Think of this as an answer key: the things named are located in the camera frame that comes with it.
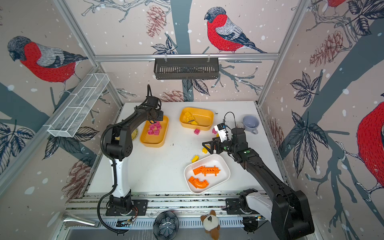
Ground black wall basket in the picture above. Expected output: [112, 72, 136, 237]
[154, 58, 220, 80]

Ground orange long studded lego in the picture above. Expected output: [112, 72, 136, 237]
[193, 166, 221, 176]

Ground narrow yellow bin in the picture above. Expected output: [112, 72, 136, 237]
[140, 116, 169, 148]

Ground small yellow lego brick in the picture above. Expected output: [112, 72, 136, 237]
[191, 156, 199, 163]

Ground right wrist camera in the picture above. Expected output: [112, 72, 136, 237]
[214, 123, 228, 142]

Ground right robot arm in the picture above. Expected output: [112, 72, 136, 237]
[202, 128, 315, 240]

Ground black flower-shaped dish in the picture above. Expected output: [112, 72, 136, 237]
[153, 211, 180, 240]

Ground plush toy animal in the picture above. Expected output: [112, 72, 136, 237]
[200, 210, 220, 240]

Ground wide yellow bin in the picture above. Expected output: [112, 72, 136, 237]
[180, 107, 214, 131]

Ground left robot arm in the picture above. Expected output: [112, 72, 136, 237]
[100, 85, 164, 216]

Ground white wire mesh shelf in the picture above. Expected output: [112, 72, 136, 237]
[48, 73, 110, 138]

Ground lavender mug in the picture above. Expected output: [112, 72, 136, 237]
[243, 115, 260, 135]

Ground yellow woven coaster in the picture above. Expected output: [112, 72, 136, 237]
[131, 129, 139, 141]

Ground orange curved lego piece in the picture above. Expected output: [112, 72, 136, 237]
[188, 177, 209, 189]

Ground white tray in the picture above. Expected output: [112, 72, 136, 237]
[184, 154, 231, 195]

